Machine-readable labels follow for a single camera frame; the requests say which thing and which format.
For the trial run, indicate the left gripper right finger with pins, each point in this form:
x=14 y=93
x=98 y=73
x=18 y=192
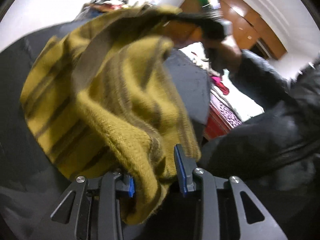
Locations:
x=223 y=208

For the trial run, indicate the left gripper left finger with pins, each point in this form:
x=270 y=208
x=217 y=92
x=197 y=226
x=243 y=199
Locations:
x=88 y=209

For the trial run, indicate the mustard striped knit sweater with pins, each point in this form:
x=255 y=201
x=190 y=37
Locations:
x=100 y=98

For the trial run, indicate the person's right hand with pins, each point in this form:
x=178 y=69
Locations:
x=223 y=54

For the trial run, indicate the black satin bed sheet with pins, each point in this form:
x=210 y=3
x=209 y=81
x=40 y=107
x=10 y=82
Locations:
x=29 y=182

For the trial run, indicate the red floral bedding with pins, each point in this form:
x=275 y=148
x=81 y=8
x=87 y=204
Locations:
x=228 y=106

